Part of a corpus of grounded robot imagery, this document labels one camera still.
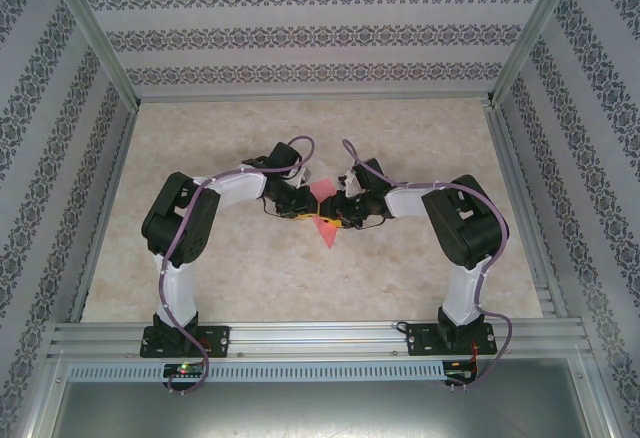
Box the pink cloth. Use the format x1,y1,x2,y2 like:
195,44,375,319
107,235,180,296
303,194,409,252
308,177,339,250

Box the grey metal sheet panel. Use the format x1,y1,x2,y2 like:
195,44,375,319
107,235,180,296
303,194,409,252
49,357,609,438

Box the thin aluminium rear bar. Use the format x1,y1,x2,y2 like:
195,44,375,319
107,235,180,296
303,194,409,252
134,88,494,105

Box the circuit board with green light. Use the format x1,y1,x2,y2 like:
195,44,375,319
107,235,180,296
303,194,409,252
163,363,207,379

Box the thin black left gripper cable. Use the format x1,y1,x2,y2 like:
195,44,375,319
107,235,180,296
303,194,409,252
259,201,297,220

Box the aluminium mounting rail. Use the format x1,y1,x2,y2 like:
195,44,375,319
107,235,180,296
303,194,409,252
47,320,586,359

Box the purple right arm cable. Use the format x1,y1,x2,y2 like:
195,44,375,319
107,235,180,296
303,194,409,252
340,138,516,389

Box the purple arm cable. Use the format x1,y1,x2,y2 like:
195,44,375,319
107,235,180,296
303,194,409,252
340,138,516,389
157,136,317,397

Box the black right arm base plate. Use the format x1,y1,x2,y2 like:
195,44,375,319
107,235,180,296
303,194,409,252
405,322,500,358

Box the slotted grey cable duct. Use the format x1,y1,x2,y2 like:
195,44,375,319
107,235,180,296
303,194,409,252
67,360,446,382

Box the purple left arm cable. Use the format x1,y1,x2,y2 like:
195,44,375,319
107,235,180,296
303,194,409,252
157,136,317,397

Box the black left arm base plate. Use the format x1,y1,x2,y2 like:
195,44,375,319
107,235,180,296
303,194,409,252
140,325,232,360

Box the aluminium side rail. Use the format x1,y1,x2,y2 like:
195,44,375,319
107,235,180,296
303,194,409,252
67,105,141,324
487,105,569,319

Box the aluminium frame post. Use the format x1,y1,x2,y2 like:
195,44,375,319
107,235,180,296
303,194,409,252
42,0,144,112
482,0,589,109

